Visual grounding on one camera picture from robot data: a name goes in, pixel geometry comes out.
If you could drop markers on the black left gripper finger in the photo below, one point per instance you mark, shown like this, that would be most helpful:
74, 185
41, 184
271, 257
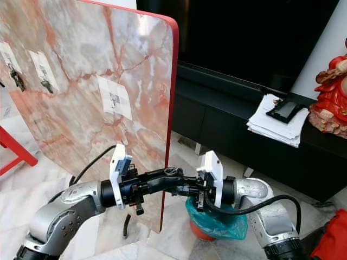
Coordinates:
162, 174
171, 188

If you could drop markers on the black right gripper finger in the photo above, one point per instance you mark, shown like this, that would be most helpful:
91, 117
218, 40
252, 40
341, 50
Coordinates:
190, 188

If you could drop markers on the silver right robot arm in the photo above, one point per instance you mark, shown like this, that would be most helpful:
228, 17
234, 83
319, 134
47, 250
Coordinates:
265, 214

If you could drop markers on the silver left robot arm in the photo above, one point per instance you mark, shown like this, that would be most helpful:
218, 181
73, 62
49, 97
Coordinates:
59, 214

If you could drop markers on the dark metal table leg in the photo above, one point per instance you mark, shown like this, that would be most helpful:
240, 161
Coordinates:
127, 226
72, 180

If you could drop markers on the orange waste bin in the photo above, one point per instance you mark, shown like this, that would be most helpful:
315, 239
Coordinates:
199, 233

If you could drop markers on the teal bin bag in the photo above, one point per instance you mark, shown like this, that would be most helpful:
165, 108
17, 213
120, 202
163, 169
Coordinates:
227, 226

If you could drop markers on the black TV console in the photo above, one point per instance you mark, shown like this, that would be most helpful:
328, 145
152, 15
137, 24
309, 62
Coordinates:
238, 135

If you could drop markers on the marble pattern table board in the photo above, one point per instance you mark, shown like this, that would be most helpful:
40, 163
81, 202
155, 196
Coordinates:
87, 119

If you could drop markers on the white paper stack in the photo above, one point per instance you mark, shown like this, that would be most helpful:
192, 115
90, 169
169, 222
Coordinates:
271, 130

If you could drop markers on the black smartphone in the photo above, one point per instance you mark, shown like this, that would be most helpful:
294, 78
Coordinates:
286, 110

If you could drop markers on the red plastic stool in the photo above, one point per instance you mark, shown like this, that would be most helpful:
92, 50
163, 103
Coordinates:
13, 149

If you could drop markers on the small silver key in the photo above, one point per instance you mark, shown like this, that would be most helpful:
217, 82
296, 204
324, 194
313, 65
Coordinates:
47, 85

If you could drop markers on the red cushion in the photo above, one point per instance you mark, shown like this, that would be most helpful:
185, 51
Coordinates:
331, 238

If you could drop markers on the black flat television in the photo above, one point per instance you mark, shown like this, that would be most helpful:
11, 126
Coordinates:
238, 32

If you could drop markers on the key bunch with purple tag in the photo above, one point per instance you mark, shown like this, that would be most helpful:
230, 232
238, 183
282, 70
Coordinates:
17, 80

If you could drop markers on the red gold statue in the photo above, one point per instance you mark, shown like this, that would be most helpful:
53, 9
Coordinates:
333, 92

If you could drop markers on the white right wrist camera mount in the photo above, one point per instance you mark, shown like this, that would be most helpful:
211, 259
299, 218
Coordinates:
214, 173

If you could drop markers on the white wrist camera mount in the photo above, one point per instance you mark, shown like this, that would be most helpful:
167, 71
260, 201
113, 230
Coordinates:
214, 173
116, 176

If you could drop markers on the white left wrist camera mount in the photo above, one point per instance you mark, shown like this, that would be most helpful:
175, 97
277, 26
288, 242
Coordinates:
116, 176

